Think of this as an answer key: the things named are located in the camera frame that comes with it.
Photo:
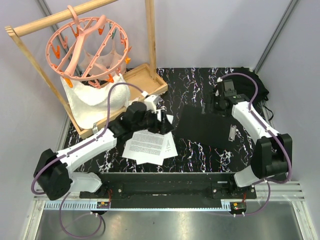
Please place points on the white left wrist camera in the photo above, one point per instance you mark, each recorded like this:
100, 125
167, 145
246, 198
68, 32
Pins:
151, 102

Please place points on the black clipboard folder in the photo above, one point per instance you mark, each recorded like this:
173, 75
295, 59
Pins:
207, 128

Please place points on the aluminium rail frame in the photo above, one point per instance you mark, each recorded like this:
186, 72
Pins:
279, 212

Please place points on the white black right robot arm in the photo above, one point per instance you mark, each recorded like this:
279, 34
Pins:
272, 154

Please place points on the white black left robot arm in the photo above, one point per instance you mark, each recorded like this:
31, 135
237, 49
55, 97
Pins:
55, 174

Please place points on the black cloth bundle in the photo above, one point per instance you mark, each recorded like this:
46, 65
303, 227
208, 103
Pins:
245, 86

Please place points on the pink round clip hanger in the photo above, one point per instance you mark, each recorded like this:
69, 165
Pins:
88, 49

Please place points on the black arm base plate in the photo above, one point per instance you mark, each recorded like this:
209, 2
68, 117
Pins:
216, 185

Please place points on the paper sheet with drawing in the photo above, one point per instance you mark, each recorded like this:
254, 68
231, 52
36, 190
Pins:
169, 147

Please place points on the black marble pattern mat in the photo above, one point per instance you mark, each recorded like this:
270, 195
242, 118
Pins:
186, 86

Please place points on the wooden drying rack frame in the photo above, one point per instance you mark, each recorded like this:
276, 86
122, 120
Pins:
142, 80

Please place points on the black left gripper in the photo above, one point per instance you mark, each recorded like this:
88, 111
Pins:
164, 127

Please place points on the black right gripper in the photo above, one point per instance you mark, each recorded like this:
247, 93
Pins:
214, 97

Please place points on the sheer pink mesh garment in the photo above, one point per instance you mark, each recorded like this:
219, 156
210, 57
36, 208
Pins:
108, 61

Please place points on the white towel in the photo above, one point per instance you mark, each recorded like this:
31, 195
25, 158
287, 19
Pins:
89, 105

